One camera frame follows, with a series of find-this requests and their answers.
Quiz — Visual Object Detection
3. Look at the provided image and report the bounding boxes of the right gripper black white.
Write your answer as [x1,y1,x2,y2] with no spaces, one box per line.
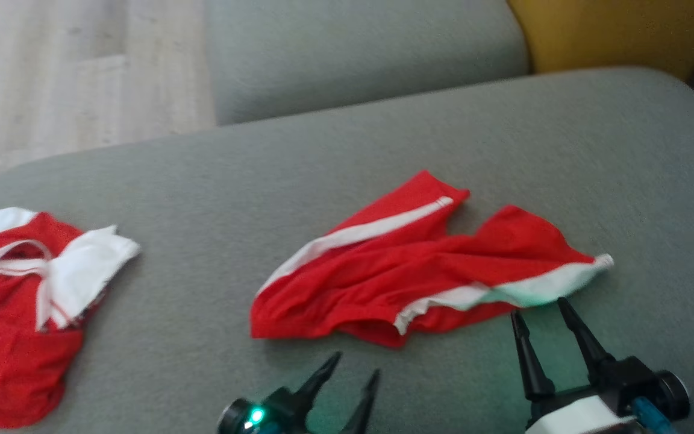
[511,297,691,434]

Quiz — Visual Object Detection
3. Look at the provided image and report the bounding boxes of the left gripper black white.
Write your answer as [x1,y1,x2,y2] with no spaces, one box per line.
[217,352,380,434]

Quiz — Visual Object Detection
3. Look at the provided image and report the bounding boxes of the red shorts with white stripes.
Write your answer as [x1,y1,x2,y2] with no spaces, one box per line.
[249,170,616,349]

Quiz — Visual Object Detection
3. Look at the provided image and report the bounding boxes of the red basketball jersey white trim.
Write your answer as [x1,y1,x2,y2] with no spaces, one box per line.
[0,207,142,430]

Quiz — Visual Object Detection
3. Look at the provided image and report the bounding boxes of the large grey sofa seat cushion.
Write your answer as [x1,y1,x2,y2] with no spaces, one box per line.
[0,66,694,434]

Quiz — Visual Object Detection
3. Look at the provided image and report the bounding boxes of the small grey sofa cushion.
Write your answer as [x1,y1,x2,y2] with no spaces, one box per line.
[205,0,531,126]

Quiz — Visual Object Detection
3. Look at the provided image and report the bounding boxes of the right gripper blue cable connector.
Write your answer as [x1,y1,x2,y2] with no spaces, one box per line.
[632,397,668,434]

